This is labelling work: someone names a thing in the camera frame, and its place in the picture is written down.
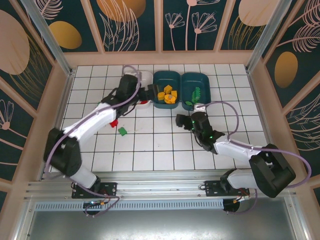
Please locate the white plastic container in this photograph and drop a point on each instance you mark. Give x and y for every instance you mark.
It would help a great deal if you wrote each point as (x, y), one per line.
(147, 77)

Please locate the yellow lego brick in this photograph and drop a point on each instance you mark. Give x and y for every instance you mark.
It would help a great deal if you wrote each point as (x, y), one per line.
(161, 95)
(174, 93)
(167, 88)

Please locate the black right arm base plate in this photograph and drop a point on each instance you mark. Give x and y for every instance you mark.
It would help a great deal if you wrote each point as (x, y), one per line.
(212, 187)

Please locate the grey metal front panel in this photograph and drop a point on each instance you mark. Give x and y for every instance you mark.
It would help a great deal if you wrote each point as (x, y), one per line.
(160, 225)

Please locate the aluminium rail beam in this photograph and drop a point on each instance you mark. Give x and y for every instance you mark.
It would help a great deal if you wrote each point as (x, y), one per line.
(160, 182)

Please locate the small controller board green LED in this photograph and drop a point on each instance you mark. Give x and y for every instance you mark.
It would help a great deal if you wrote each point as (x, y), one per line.
(96, 203)

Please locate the red lego brick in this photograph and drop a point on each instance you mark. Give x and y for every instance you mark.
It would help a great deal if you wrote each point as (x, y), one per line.
(114, 123)
(143, 102)

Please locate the round green lego piece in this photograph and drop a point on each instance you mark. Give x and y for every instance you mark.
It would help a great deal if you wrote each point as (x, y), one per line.
(195, 99)

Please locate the long green lego brick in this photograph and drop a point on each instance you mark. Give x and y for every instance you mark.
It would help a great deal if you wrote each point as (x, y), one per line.
(197, 91)

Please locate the aluminium frame post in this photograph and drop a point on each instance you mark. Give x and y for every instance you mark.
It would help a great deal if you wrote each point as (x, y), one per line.
(50, 37)
(270, 35)

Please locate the round yellow lego piece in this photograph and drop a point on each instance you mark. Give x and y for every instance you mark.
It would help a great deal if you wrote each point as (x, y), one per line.
(170, 99)

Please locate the teal plastic container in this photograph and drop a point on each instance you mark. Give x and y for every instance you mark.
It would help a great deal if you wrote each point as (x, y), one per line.
(203, 82)
(160, 80)

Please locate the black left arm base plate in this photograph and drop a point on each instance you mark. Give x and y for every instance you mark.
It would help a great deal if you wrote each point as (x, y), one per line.
(110, 187)

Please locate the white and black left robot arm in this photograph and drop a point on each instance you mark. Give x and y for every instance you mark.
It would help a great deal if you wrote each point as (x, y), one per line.
(92, 120)

